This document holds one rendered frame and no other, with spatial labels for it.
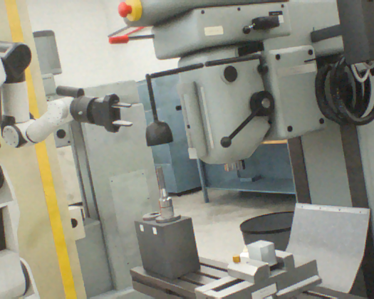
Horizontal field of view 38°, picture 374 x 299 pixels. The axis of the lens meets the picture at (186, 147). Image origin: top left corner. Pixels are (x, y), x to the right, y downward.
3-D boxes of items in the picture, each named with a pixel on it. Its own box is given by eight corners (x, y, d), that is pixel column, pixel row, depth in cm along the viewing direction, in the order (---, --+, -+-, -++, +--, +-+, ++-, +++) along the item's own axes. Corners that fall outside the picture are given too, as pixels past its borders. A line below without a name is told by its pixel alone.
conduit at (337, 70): (345, 131, 143) (333, 53, 141) (301, 134, 156) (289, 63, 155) (389, 119, 153) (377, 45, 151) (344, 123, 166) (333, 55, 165)
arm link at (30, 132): (44, 133, 182) (15, 156, 193) (65, 126, 190) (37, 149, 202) (28, 106, 182) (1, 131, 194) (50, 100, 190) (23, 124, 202)
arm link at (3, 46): (-12, 80, 191) (-17, 41, 187) (8, 76, 198) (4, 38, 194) (11, 84, 185) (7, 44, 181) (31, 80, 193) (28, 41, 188)
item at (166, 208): (162, 218, 187) (159, 203, 186) (160, 216, 191) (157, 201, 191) (175, 216, 188) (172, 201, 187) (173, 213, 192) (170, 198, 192)
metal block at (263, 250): (263, 268, 150) (259, 248, 150) (250, 265, 156) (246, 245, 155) (277, 263, 153) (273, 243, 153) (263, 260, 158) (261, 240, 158)
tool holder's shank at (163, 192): (160, 200, 187) (154, 168, 186) (159, 198, 190) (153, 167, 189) (169, 198, 188) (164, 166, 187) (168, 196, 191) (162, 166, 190)
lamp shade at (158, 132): (142, 147, 141) (137, 124, 141) (154, 143, 148) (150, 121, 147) (166, 144, 138) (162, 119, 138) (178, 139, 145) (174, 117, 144)
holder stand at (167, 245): (172, 280, 183) (161, 222, 181) (142, 269, 202) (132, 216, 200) (201, 268, 189) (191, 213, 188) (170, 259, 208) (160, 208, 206)
